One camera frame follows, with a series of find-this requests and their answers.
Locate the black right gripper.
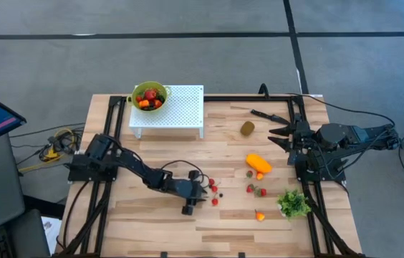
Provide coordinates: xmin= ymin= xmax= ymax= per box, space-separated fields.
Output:
xmin=266 ymin=113 xmax=320 ymax=166

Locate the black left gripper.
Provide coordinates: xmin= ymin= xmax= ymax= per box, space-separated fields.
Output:
xmin=180 ymin=169 xmax=209 ymax=216

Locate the black marker pen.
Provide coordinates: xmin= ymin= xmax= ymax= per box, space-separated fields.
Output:
xmin=250 ymin=109 xmax=292 ymax=126

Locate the orange yellow mango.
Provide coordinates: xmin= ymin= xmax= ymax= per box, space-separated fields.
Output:
xmin=245 ymin=153 xmax=273 ymax=175

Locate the brown kiwi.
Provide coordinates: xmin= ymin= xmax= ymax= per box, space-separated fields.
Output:
xmin=239 ymin=120 xmax=256 ymax=138

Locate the small orange apricot with leaf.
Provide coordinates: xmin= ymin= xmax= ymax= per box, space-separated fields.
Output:
xmin=246 ymin=170 xmax=265 ymax=181

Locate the green plant in white pot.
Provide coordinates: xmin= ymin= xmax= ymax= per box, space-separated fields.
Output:
xmin=276 ymin=188 xmax=312 ymax=221

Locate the white perforated shelf riser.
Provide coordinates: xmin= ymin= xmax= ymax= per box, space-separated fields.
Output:
xmin=129 ymin=85 xmax=205 ymax=139

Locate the green colander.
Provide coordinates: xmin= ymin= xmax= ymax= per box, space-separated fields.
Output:
xmin=126 ymin=81 xmax=171 ymax=113

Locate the yellow plug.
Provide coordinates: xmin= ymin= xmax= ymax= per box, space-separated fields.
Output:
xmin=44 ymin=147 xmax=62 ymax=161

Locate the white paper sheet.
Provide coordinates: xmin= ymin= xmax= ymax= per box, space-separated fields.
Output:
xmin=40 ymin=216 xmax=63 ymax=256

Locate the black camera cable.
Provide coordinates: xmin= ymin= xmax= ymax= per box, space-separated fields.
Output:
xmin=158 ymin=159 xmax=211 ymax=187
xmin=264 ymin=92 xmax=399 ymax=180

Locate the black arched cable guide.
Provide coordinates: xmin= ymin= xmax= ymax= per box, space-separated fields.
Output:
xmin=258 ymin=82 xmax=271 ymax=100

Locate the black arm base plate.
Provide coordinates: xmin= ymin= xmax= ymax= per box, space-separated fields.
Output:
xmin=67 ymin=153 xmax=121 ymax=183
xmin=293 ymin=153 xmax=347 ymax=183

